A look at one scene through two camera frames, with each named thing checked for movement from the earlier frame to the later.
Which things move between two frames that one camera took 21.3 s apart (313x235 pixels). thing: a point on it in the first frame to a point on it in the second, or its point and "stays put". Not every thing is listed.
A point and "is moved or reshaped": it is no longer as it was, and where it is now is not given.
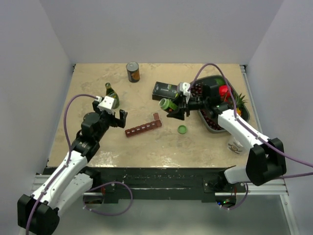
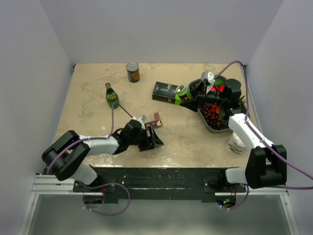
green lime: (219, 81) stays put
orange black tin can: (133, 71) stays put
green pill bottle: (165, 104) is moved or reshaped
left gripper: (116, 122) to (150, 141)
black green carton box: (162, 90) stays put
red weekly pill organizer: (145, 126) stays put
